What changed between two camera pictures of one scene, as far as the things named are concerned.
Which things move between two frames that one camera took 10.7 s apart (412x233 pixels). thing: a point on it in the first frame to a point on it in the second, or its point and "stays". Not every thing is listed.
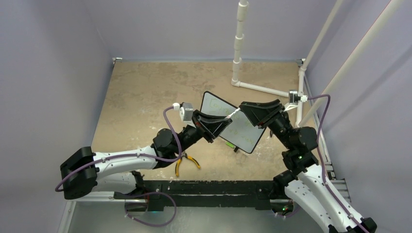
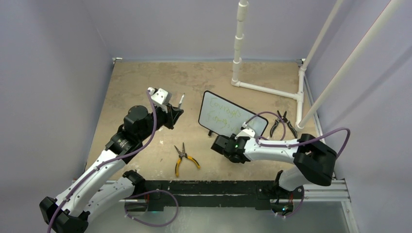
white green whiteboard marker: x=229 y=116 to x=181 y=101
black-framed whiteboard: x=241 y=131 stays
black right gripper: x=262 y=113 to x=232 y=137
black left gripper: x=209 y=126 to x=171 y=116
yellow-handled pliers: x=184 y=155 stays
